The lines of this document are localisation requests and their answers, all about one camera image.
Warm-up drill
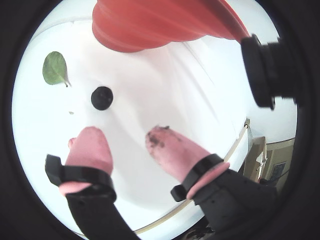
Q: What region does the pink-covered gripper finger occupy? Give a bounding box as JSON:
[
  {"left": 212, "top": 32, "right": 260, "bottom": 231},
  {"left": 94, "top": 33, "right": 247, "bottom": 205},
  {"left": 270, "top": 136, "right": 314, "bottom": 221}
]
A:
[
  {"left": 44, "top": 126, "right": 141, "bottom": 240},
  {"left": 145, "top": 125, "right": 279, "bottom": 229}
]

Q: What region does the dark blueberry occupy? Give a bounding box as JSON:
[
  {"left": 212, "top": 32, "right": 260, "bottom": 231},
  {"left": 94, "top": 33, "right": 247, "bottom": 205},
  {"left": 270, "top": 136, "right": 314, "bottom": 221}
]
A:
[{"left": 90, "top": 86, "right": 114, "bottom": 111}]

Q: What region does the red collapsible silicone cup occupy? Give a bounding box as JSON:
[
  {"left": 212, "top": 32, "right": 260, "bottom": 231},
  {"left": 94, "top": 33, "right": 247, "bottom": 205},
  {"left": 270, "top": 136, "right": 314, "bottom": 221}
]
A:
[{"left": 91, "top": 0, "right": 251, "bottom": 53}]

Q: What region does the small green leaf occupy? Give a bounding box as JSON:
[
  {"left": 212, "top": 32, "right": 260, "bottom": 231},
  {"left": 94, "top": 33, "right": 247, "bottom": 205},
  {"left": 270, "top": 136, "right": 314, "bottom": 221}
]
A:
[{"left": 42, "top": 51, "right": 72, "bottom": 88}]

